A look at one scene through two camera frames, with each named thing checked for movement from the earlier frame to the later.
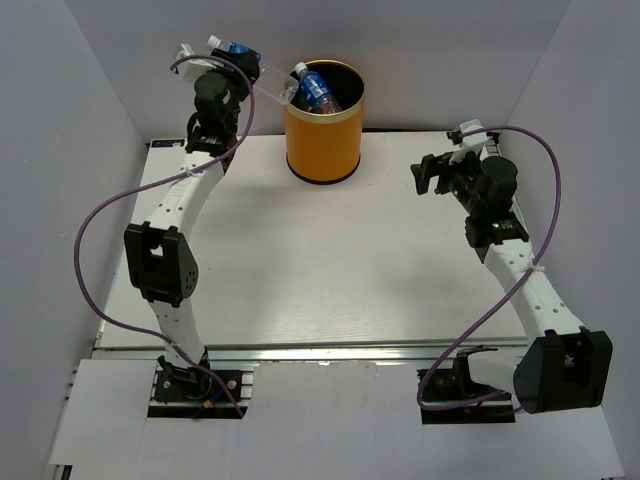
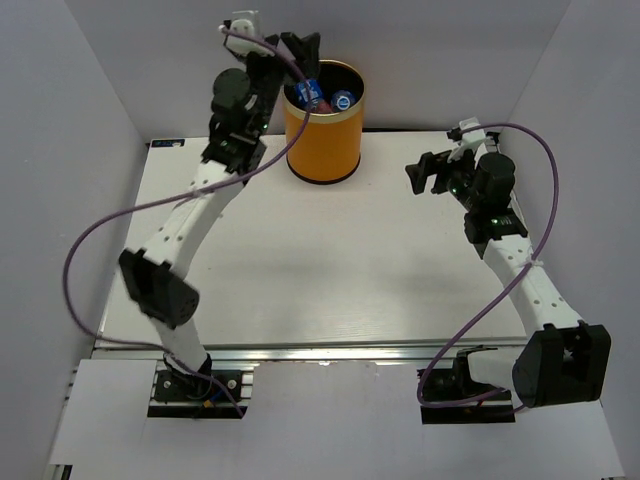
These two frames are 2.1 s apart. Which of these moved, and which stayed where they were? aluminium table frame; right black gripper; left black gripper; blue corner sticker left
Moved: left black gripper
Stayed: right black gripper; aluminium table frame; blue corner sticker left
